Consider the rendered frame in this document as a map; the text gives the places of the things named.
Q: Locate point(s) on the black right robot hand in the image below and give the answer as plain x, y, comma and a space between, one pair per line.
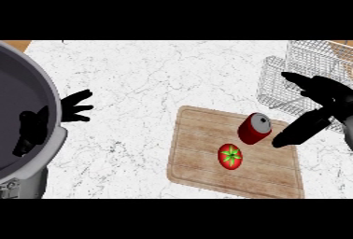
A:
321, 90

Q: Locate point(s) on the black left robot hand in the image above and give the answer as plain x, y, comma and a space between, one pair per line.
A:
73, 109

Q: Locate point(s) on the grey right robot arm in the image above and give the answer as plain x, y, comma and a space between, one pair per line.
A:
349, 130

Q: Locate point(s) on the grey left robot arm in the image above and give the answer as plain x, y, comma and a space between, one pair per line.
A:
27, 186

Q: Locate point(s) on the red can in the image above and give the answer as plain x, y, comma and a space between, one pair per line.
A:
251, 130

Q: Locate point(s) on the wooden cutting board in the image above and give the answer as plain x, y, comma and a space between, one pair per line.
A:
257, 174

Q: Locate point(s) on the large grey round pot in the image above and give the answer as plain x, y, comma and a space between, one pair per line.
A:
18, 77

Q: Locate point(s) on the red tomato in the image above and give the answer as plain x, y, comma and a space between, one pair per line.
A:
231, 156

